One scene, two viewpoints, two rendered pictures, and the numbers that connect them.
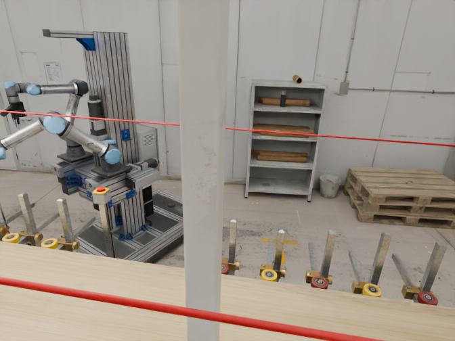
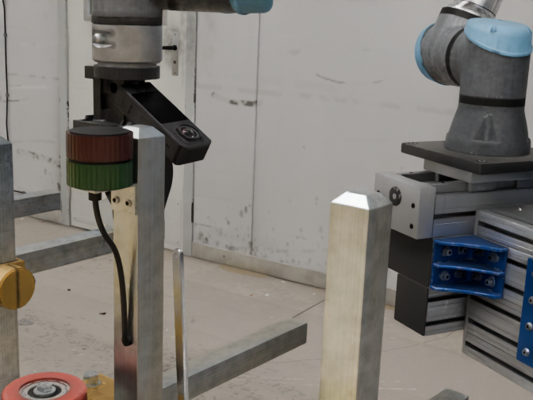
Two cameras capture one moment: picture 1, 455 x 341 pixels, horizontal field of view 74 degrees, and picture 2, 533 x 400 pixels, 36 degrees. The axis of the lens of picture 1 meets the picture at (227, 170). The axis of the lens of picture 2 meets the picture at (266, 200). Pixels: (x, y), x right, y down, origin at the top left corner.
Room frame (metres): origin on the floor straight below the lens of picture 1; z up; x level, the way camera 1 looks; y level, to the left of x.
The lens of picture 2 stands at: (0.98, 0.96, 1.27)
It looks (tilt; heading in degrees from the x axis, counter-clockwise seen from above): 13 degrees down; 29
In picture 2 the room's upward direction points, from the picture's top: 2 degrees clockwise
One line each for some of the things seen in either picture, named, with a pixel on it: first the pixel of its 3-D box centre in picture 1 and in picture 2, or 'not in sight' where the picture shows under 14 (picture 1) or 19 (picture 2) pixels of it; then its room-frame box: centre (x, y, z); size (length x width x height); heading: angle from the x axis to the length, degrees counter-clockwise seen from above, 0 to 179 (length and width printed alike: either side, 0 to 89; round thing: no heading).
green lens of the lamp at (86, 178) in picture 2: not in sight; (100, 171); (1.53, 1.45, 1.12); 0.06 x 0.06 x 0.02
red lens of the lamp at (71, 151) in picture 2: not in sight; (99, 144); (1.53, 1.45, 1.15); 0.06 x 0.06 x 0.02
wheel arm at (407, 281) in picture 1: (407, 281); not in sight; (1.27, -1.00, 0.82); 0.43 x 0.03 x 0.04; 171
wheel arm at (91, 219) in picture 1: (74, 236); not in sight; (1.59, 0.97, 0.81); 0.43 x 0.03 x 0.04; 171
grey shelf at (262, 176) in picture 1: (282, 141); not in sight; (3.86, -0.72, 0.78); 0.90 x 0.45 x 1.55; 87
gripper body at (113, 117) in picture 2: not in sight; (122, 120); (1.67, 1.54, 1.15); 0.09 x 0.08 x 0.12; 80
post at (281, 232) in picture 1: (277, 266); not in sight; (1.30, -0.29, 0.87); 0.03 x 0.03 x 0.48; 81
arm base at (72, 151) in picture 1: (74, 149); (489, 122); (2.45, 1.33, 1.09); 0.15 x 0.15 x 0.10
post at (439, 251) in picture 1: (427, 281); not in sight; (1.18, -1.03, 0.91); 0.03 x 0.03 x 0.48; 81
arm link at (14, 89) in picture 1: (11, 88); not in sight; (2.29, 1.64, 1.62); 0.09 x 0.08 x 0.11; 139
